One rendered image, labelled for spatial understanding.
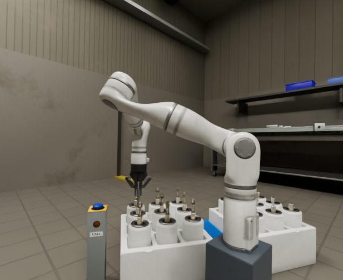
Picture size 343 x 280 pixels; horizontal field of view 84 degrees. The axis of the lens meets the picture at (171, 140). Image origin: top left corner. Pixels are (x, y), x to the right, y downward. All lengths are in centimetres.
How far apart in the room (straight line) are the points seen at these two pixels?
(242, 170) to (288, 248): 67
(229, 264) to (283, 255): 57
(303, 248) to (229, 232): 67
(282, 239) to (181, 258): 49
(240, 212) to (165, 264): 43
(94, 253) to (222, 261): 52
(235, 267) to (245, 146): 32
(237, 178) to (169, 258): 47
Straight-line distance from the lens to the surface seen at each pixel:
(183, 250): 89
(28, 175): 288
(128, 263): 86
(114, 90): 61
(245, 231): 61
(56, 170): 292
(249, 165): 57
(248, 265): 60
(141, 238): 86
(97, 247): 93
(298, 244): 121
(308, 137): 288
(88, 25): 343
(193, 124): 56
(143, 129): 89
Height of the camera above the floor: 60
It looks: level
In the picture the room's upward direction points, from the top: 1 degrees clockwise
